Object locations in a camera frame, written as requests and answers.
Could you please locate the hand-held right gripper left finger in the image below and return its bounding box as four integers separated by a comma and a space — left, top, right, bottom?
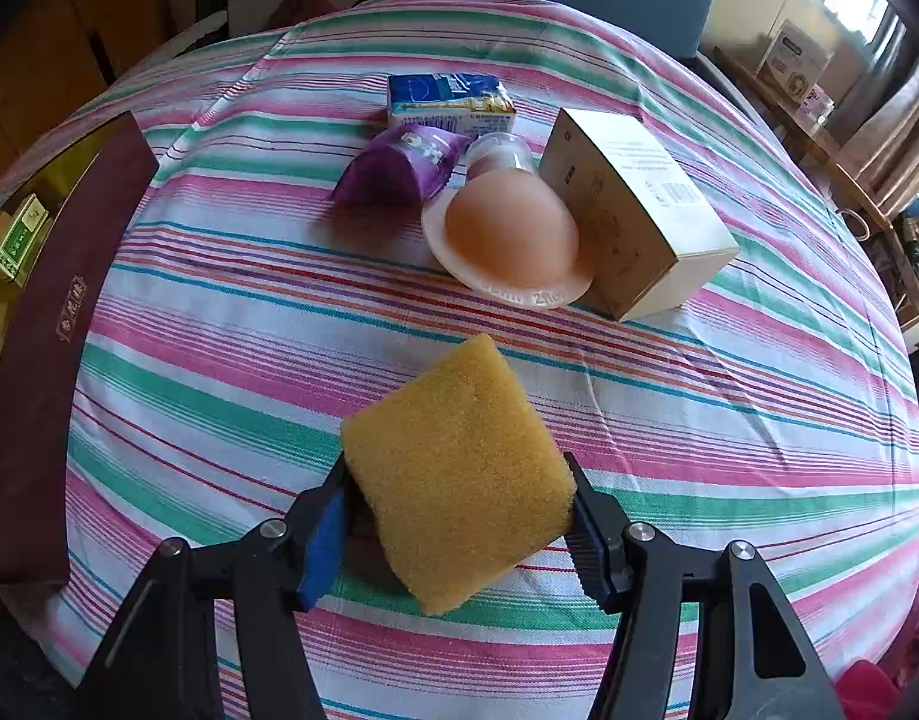
76, 457, 351, 720

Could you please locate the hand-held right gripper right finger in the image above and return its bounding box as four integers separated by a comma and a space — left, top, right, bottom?
564, 452, 843, 720

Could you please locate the plain yellow sponge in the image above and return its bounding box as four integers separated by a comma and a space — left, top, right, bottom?
339, 334, 580, 616

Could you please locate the peach silicone dome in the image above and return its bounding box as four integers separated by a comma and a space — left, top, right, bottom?
420, 169, 597, 312

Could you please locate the beige carton box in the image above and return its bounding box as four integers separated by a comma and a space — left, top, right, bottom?
538, 106, 741, 322

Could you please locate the purple snack packet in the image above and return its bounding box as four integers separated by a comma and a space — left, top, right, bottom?
328, 126, 471, 205

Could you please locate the small clear jelly cup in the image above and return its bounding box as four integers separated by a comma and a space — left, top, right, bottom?
463, 131, 539, 181

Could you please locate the green and white small box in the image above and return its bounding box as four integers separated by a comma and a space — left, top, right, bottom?
0, 193, 51, 286

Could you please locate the blue tissue packet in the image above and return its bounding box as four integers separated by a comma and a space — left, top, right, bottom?
386, 73, 519, 137

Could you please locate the red clothing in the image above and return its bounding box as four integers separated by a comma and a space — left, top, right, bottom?
834, 660, 903, 720

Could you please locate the wooden side desk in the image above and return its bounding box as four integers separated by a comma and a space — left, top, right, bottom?
710, 45, 918, 331

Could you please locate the pink patterned curtain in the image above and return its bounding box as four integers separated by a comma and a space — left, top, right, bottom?
842, 52, 919, 218

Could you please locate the white carton box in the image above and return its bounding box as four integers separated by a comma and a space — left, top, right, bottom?
755, 19, 836, 102

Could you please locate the brown cloth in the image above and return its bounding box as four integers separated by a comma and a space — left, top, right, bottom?
268, 0, 339, 29

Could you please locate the wooden wardrobe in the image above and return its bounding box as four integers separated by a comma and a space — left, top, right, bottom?
0, 0, 175, 166

